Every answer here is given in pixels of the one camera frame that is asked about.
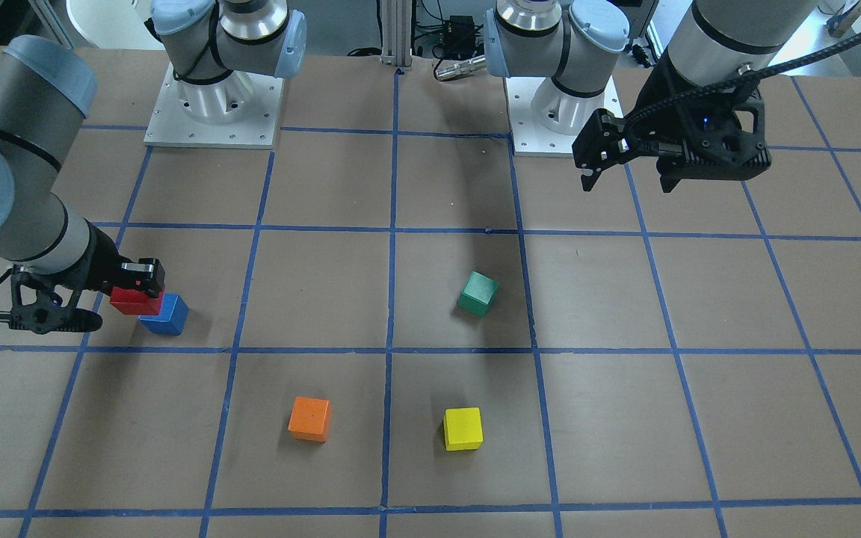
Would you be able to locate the green wooden block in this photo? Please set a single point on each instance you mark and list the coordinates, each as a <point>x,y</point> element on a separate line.
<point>476,296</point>

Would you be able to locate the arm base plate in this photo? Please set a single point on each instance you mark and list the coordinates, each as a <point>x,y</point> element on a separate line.
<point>545,121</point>
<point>241,112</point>

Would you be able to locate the yellow wooden block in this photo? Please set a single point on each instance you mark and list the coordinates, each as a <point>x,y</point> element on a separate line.
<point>463,429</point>

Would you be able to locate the aluminium frame post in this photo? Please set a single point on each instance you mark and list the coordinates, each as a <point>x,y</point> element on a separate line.
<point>396,33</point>

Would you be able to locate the red wooden block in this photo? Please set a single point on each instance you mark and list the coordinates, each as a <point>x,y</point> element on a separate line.
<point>135,302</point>

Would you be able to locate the blue wooden block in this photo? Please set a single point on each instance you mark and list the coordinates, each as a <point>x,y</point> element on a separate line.
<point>170,319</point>

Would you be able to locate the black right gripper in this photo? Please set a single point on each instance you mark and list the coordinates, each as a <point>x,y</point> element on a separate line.
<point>105,263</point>

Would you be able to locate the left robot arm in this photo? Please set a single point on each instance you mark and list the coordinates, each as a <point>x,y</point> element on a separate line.
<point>575,46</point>

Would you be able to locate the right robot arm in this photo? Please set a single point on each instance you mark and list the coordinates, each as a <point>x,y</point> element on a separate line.
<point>46,92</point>

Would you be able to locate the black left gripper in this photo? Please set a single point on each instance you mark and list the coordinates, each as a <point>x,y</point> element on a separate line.
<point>661,91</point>

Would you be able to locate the orange wooden block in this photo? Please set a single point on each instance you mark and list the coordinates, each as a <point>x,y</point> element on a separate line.
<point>310,419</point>

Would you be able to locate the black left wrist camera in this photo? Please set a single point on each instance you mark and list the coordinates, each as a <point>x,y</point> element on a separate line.
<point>723,141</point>

